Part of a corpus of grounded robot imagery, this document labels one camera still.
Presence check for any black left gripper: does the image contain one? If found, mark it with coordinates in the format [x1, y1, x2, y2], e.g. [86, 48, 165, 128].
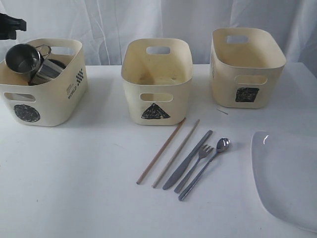
[0, 13, 27, 40]

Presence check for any steel mug with wire handle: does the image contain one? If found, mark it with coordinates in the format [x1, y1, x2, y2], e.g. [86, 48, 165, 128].
[4, 44, 52, 74]

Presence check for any steel mug with solid handle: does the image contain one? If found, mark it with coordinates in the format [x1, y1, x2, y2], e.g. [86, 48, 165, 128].
[28, 59, 66, 86]

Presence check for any cream bin with triangle mark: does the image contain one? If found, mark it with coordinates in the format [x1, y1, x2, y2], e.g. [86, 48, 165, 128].
[121, 38, 193, 125]

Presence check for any wooden chopstick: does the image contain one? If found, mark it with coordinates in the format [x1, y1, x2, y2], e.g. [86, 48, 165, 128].
[136, 118, 186, 185]
[152, 119, 200, 188]

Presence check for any cream bin with circle mark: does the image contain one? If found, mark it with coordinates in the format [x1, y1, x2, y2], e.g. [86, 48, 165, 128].
[0, 38, 88, 126]

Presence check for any white backdrop curtain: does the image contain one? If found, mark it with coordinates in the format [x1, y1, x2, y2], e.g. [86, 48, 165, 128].
[0, 0, 317, 69]

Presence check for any stainless steel table knife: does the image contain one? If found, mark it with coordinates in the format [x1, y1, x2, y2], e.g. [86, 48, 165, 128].
[162, 130, 213, 190]

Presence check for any stainless steel fork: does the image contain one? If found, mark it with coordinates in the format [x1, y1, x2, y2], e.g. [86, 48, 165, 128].
[174, 144, 214, 193]

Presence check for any cream bin with square mark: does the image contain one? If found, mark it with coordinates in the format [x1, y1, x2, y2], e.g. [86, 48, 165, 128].
[210, 27, 286, 109]

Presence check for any stainless steel spoon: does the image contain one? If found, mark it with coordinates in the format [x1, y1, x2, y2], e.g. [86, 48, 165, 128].
[178, 137, 231, 201]

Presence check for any white square plate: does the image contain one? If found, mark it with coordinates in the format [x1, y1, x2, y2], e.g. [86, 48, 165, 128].
[251, 131, 317, 233]

